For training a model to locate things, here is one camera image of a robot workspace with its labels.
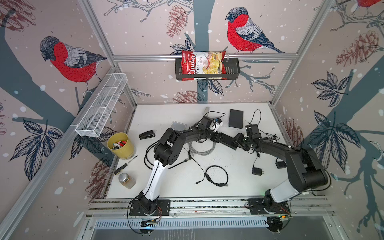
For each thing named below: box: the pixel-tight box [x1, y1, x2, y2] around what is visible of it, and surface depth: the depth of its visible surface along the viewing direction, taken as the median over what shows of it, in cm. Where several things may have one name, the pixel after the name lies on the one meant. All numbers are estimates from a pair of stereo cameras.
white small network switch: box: [170, 121, 187, 131], surface depth 109 cm
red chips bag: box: [181, 50, 227, 81], surface depth 90 cm
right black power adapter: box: [252, 152, 264, 176], surface depth 87 cm
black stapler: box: [139, 130, 156, 140], surface depth 102 cm
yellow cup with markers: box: [107, 132, 135, 160], surface depth 87 cm
